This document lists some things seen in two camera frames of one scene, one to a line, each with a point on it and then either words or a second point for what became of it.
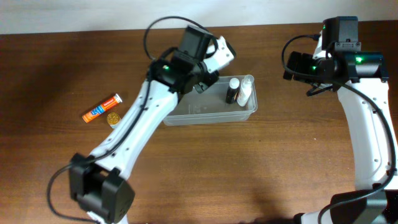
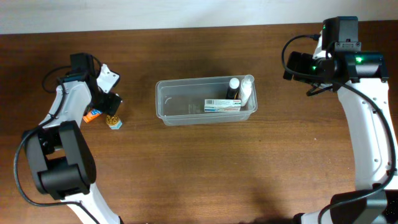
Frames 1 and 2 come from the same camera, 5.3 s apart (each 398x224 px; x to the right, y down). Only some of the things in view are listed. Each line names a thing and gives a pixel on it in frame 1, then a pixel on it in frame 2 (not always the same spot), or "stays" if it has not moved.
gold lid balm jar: x=113 y=119 stays
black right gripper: x=304 y=60 stays
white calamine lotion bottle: x=245 y=90 stays
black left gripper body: x=204 y=77 → x=104 y=102
